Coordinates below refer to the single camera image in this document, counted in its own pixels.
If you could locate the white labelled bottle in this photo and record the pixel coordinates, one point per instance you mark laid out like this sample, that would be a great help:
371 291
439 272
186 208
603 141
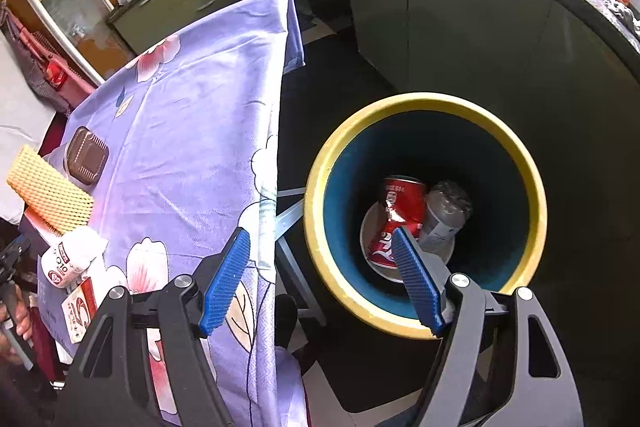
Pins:
70 252

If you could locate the yellow rimmed blue trash bin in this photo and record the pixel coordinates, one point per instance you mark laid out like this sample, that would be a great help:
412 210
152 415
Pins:
350 167

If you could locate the clear plastic cup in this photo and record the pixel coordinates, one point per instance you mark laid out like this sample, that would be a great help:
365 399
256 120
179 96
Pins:
445 212

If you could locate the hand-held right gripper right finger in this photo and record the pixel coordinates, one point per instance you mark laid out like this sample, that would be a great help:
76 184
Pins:
415 282

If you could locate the green kitchen cabinets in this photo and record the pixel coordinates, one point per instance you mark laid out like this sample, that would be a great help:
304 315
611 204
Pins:
450 7

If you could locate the red and white carton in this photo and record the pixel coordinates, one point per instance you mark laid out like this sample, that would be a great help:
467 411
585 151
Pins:
80 312

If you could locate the plastic container with brown lid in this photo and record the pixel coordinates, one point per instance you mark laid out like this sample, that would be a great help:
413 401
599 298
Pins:
87 154

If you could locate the yellow foam net sleeve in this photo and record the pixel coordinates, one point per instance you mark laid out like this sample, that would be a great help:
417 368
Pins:
45 187

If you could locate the grey metal table frame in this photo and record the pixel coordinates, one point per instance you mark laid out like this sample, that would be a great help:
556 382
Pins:
287 219

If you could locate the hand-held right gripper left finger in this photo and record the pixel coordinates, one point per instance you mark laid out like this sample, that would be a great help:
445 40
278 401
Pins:
225 279

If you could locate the white round plate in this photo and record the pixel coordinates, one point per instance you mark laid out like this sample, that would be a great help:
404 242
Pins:
367 234

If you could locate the person's left hand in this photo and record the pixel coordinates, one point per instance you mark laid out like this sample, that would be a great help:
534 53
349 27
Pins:
22 314

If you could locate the red drink can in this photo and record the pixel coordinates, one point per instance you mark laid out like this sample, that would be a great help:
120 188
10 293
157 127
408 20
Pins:
395 202

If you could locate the dark cloth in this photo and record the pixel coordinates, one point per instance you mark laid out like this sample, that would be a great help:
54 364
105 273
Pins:
617 9

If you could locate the purple floral tablecloth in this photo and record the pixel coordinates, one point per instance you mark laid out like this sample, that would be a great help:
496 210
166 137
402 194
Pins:
200 107

